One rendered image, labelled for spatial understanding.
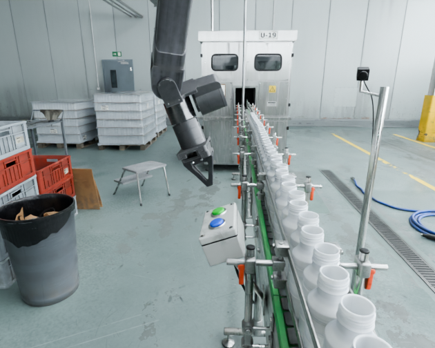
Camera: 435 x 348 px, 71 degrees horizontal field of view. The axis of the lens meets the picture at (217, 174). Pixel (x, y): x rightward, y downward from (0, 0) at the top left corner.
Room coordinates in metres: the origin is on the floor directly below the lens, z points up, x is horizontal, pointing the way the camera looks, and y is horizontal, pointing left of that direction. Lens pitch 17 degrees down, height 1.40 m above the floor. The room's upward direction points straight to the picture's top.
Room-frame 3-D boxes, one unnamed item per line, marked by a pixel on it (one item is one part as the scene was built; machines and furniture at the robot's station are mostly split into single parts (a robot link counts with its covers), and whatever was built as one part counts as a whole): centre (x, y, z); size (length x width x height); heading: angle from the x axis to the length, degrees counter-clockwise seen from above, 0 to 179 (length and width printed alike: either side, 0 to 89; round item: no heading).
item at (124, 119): (6.99, 2.05, 0.59); 1.24 x 1.03 x 1.17; 179
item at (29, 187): (2.10, 1.69, 0.55); 0.61 x 0.41 x 0.22; 4
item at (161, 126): (8.58, 2.05, 0.59); 1.25 x 1.03 x 1.17; 178
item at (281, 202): (0.69, -0.17, 1.08); 0.06 x 0.06 x 0.17
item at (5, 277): (2.11, 1.69, 0.11); 0.61 x 0.41 x 0.22; 2
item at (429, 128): (7.45, -5.19, 0.55); 0.40 x 0.40 x 1.10; 87
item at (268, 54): (5.48, -0.47, 1.05); 1.60 x 1.40 x 2.10; 177
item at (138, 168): (3.68, 0.98, 0.21); 0.61 x 0.47 x 0.41; 50
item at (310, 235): (0.46, -0.16, 1.08); 0.06 x 0.06 x 0.17
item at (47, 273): (1.81, 1.16, 0.32); 0.45 x 0.45 x 0.64
